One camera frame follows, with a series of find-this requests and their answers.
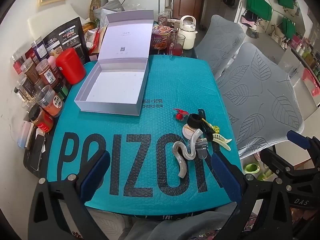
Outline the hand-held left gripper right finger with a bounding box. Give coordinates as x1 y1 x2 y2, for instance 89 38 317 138
211 152 293 240

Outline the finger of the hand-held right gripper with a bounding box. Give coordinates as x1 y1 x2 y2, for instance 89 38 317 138
287 130 320 156
260 149 313 178

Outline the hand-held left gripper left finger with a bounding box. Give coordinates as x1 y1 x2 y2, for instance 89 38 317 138
27 151 111 240

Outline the clear plastic hair clip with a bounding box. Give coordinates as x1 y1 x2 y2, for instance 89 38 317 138
194 141 209 159

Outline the cream hair claw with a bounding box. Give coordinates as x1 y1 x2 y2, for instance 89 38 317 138
212 134 232 152

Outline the grey marbled hair claw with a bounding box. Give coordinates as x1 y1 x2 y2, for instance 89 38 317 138
172 129 203 178

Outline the yellow-green small hair clip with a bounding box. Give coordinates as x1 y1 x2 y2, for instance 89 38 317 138
202 118 222 133

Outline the black long hair clip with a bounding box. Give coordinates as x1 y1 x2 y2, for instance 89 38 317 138
197 108 213 142

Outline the white hinged gift box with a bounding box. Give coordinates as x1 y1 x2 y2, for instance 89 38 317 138
74 9 154 116

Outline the green slipper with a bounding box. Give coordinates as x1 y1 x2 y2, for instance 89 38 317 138
243 163 259 173

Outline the round cream compact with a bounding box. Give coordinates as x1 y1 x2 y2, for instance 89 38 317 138
182 124 199 139

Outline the grey leaf-pattern chair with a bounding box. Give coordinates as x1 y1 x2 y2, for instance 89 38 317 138
194 14 247 77
215 42 305 159

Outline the black smartphone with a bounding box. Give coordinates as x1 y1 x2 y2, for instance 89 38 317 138
29 135 47 172

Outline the black round hair band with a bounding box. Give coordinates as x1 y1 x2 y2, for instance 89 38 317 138
187 114 202 128

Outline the teal bubble mailer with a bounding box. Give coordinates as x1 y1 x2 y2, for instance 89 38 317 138
47 54 242 217

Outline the red bow hair clip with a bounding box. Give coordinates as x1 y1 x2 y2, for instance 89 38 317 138
172 108 189 121

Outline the white blue small case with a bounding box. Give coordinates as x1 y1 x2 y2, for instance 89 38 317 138
17 120 35 149

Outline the row of small bottles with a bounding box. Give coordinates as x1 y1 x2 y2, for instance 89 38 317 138
287 35 320 80

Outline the red plastic canister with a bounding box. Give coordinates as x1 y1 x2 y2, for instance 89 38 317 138
55 48 87 85

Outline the cluster of clear spice jars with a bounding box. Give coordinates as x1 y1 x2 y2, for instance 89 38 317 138
11 37 69 133

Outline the red white snack packet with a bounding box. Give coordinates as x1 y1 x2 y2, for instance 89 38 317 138
86 22 105 60

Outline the black printed snack pouch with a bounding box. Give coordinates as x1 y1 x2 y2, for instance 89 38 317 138
42 17 87 63

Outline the glass with red drink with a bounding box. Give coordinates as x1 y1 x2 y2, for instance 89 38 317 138
166 29 186 56

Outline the instant noodle cup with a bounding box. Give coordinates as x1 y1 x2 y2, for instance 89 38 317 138
151 25 172 50

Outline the white thermos kettle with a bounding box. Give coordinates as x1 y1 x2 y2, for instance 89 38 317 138
177 15 198 50

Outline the grey foil pouch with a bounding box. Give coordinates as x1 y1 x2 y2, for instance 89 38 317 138
93 0 125 14

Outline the woven straw fan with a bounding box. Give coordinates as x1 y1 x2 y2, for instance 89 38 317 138
89 0 102 22

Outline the brown door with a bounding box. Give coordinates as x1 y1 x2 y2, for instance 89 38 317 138
172 0 208 23

